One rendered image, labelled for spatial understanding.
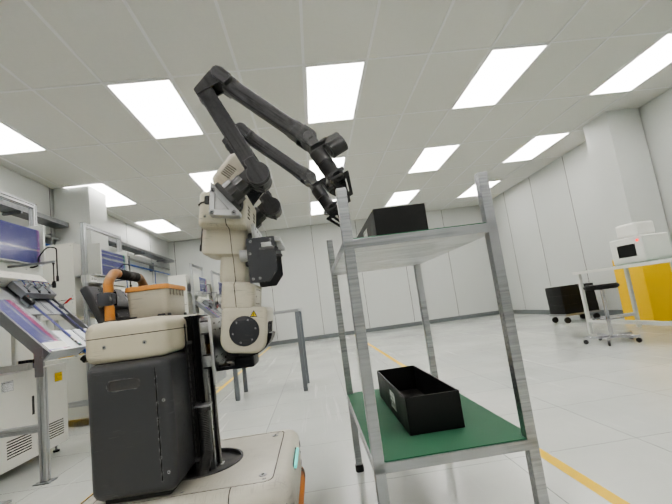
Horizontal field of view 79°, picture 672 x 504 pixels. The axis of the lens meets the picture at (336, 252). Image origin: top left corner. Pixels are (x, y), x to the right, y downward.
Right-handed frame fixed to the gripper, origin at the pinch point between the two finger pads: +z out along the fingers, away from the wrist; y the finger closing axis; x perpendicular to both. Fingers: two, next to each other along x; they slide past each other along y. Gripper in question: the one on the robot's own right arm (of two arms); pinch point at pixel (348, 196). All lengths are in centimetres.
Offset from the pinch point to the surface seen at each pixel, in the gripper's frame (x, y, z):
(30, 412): 220, 154, -27
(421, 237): -5.1, -22.2, 25.6
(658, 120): -502, 362, 78
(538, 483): 8, -22, 97
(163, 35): 8, 157, -216
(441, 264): -323, 932, 113
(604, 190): -421, 421, 121
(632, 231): -315, 296, 155
